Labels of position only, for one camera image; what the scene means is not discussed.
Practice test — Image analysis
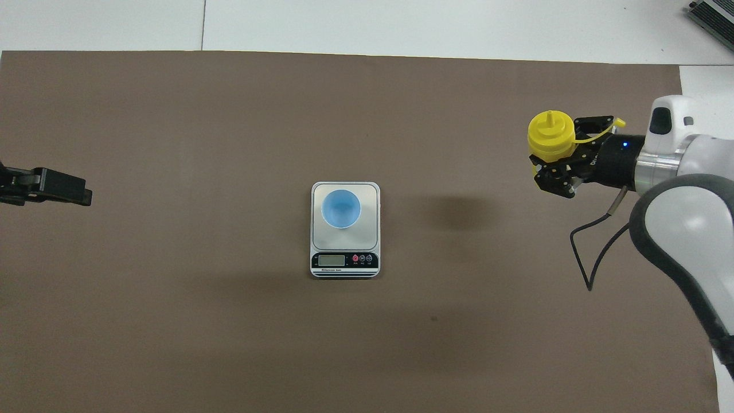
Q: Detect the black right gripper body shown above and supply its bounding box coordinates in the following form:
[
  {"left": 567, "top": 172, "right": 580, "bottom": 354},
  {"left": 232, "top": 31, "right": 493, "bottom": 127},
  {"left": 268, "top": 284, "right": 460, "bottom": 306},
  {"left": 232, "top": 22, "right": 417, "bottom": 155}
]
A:
[{"left": 579, "top": 134, "right": 646, "bottom": 190}]

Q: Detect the yellow squeeze bottle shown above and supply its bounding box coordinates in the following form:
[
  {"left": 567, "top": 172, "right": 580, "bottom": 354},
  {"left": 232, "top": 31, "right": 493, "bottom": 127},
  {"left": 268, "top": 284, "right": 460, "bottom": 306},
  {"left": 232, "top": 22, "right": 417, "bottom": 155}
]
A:
[{"left": 528, "top": 110, "right": 627, "bottom": 176}]

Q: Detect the light blue plastic cup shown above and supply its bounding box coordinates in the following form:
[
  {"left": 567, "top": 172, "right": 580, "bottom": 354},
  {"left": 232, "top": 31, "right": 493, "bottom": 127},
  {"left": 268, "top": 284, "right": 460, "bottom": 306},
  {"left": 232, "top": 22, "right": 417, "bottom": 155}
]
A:
[{"left": 321, "top": 189, "right": 362, "bottom": 229}]

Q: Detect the silver digital kitchen scale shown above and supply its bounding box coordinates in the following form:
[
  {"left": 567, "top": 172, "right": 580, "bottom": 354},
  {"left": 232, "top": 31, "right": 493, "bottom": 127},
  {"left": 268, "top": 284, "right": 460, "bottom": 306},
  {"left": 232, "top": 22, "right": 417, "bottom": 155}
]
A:
[{"left": 310, "top": 181, "right": 381, "bottom": 280}]

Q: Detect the grey ribbed metal device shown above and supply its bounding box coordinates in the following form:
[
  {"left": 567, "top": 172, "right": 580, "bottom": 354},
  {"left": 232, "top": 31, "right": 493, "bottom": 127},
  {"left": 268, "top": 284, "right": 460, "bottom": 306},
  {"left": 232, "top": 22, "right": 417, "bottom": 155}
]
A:
[{"left": 688, "top": 0, "right": 734, "bottom": 53}]

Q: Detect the brown paper table mat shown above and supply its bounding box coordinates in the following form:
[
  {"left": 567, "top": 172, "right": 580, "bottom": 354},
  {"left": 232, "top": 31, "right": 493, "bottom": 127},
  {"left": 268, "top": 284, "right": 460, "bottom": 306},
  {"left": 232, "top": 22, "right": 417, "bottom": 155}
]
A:
[{"left": 0, "top": 50, "right": 721, "bottom": 413}]

